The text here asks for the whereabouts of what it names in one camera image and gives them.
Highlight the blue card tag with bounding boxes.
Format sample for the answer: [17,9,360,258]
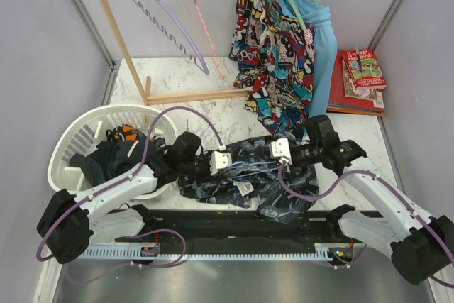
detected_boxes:
[233,181,254,197]

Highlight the light blue wire hanger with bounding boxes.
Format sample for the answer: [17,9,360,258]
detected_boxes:
[222,161,278,178]

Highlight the white laundry basket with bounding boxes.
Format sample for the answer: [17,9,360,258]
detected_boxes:
[48,104,177,199]

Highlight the dark leaf-print shorts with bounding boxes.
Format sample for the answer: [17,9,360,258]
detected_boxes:
[178,133,314,224]

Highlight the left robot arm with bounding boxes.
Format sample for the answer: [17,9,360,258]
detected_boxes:
[37,132,215,265]

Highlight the dark navy garment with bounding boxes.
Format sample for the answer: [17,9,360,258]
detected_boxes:
[69,138,146,187]

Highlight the wooden clothes rack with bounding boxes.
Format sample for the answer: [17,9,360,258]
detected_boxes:
[82,0,331,107]

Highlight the large red book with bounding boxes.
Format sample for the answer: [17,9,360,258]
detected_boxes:
[327,52,385,116]

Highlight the red illustrated book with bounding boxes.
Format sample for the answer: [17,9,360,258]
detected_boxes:
[341,49,387,89]

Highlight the orange patterned garment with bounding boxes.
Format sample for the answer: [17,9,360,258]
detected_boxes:
[105,123,167,151]

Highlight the colourful comic-print shorts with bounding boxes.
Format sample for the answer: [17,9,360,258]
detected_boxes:
[229,0,315,138]

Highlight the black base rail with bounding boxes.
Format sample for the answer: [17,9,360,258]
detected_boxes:
[113,209,370,256]

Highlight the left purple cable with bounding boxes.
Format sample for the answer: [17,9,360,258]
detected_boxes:
[37,106,226,285]

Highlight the pink wire hanger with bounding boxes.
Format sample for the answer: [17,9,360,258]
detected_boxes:
[183,0,226,80]

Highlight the light blue shorts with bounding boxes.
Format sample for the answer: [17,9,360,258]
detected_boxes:
[293,0,338,117]

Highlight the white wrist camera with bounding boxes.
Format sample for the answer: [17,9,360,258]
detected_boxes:
[209,145,233,176]
[269,138,292,165]

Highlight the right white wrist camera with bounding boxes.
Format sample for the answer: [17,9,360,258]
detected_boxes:
[269,138,292,165]

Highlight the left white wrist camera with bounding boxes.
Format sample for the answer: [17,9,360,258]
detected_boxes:
[209,145,233,176]

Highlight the purple plastic hanger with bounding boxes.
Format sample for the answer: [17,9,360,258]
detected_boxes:
[130,0,211,76]

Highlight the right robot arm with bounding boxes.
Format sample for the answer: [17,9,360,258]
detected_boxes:
[277,115,453,285]

